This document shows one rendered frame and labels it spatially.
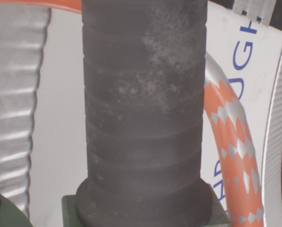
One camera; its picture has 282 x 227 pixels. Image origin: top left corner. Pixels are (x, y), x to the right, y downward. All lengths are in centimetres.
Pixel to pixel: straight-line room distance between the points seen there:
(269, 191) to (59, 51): 32
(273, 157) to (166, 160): 43
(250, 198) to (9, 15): 16
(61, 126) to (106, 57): 21
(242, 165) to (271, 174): 39
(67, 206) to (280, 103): 39
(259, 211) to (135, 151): 7
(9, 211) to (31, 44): 13
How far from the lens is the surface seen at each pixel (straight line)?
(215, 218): 19
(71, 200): 20
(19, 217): 22
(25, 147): 35
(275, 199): 63
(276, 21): 52
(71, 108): 37
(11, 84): 33
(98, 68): 16
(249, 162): 22
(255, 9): 48
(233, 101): 22
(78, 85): 37
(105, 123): 17
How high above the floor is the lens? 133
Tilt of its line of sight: 25 degrees down
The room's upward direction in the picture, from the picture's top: 136 degrees counter-clockwise
